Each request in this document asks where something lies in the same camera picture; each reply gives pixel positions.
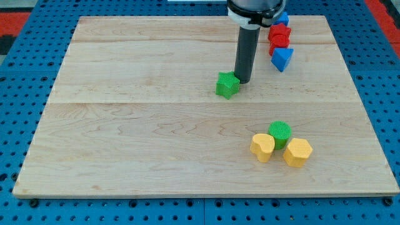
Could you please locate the green star block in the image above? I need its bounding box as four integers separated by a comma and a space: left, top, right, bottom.
215, 71, 240, 99

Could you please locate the red star block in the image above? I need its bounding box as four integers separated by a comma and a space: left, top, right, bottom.
267, 23, 291, 41

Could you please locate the yellow heart block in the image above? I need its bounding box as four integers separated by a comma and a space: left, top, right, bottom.
250, 133, 275, 163

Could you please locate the black white robot wrist flange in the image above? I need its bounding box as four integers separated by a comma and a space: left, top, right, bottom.
226, 0, 286, 30

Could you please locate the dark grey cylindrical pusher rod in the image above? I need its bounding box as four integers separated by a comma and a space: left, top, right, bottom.
234, 27, 260, 84

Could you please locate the red cylinder block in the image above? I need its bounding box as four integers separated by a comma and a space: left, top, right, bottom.
269, 34, 290, 56

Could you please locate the blue cube block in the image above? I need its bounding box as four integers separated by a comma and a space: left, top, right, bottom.
274, 11, 289, 26

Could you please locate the blue triangle block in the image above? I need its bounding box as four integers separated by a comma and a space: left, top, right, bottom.
271, 48, 294, 72

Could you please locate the green cylinder block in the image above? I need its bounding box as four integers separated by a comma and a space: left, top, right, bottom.
267, 121, 292, 150

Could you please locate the yellow hexagon block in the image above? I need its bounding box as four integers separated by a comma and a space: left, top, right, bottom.
282, 138, 313, 168

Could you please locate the light wooden board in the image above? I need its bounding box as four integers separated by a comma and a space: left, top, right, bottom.
13, 16, 399, 199

